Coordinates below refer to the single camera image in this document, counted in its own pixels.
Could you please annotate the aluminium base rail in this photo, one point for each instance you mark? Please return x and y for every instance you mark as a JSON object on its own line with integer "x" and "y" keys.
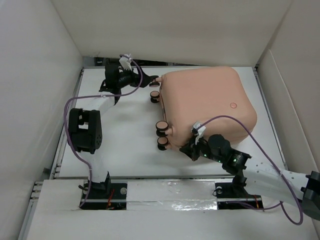
{"x": 185, "y": 194}

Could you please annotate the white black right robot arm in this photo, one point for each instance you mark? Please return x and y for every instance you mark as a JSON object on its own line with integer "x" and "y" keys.
{"x": 259, "y": 178}

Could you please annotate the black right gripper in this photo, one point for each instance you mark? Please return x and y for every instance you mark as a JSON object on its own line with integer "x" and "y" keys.
{"x": 190, "y": 151}

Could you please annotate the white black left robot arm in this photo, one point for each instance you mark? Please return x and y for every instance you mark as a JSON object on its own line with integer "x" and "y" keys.
{"x": 83, "y": 124}

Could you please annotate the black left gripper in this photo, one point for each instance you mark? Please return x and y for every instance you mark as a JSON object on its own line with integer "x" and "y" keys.
{"x": 135, "y": 76}

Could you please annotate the pink hard-shell suitcase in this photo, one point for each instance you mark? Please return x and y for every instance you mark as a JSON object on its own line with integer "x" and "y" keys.
{"x": 212, "y": 97}

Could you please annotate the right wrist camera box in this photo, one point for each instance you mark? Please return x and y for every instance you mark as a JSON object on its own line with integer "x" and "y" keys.
{"x": 198, "y": 130}

